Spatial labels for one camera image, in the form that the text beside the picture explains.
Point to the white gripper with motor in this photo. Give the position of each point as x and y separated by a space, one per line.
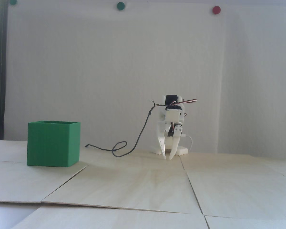
177 130

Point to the white robot arm with base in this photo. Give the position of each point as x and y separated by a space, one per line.
182 151

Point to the green open box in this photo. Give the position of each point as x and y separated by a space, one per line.
52 145

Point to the red round magnet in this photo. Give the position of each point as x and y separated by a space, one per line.
216 10

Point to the green round magnet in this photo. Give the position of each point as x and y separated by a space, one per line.
13 2
120 6

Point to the white backdrop sheet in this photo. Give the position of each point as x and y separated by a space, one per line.
38 71

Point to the dark window frame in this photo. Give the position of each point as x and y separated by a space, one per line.
1 71

